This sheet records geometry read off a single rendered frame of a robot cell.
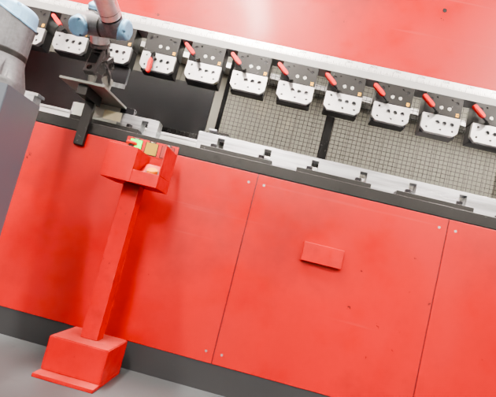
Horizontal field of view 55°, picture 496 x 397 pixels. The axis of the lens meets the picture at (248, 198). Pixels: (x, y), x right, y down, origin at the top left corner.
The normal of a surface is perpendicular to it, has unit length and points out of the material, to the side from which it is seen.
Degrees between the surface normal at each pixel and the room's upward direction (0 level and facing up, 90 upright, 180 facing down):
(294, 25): 90
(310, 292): 90
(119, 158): 90
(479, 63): 90
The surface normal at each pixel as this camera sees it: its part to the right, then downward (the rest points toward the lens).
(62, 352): -0.06, -0.13
